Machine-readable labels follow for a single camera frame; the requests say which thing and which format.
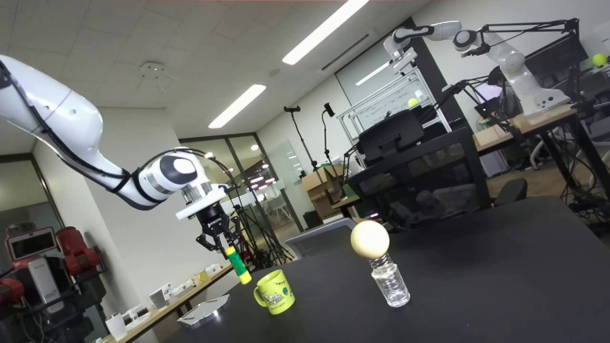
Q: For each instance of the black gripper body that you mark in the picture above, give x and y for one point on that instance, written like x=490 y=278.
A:
x=211 y=221

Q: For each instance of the green yellow glue stick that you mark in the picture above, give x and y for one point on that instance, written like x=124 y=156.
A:
x=240 y=267

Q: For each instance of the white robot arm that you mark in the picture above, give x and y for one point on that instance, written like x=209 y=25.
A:
x=57 y=120

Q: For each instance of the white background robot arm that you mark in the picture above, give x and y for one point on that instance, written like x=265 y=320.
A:
x=507 y=59

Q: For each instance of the black tripod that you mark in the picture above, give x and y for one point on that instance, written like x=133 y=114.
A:
x=263 y=234

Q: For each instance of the long wooden table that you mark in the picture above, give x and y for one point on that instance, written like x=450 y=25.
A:
x=171 y=297

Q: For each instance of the white paper tray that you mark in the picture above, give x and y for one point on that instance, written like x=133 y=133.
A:
x=202 y=311

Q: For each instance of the lime green mug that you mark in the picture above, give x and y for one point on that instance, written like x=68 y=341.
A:
x=276 y=293

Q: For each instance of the stacked cardboard boxes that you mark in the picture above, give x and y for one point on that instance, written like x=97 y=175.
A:
x=320 y=190

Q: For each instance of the short ceiling light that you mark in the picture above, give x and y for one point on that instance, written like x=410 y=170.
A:
x=238 y=105

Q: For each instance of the black light stand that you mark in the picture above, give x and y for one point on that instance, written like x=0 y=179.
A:
x=330 y=133
x=301 y=135

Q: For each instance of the cream yellow ball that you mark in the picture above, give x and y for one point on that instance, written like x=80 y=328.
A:
x=370 y=238

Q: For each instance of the red robot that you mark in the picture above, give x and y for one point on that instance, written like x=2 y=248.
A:
x=44 y=267

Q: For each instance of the round ceiling fixture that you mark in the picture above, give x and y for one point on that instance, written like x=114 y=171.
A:
x=152 y=69

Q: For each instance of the clear plastic bottle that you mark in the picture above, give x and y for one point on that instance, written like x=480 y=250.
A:
x=391 y=284

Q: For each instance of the long ceiling light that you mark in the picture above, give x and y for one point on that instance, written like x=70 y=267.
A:
x=324 y=30

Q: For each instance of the tennis ball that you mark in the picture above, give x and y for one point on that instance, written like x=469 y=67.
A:
x=598 y=59
x=411 y=101

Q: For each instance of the wooden desk with black legs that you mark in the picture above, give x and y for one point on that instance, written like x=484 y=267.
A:
x=526 y=124

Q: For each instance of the black computer monitor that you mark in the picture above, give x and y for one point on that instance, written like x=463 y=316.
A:
x=554 y=59

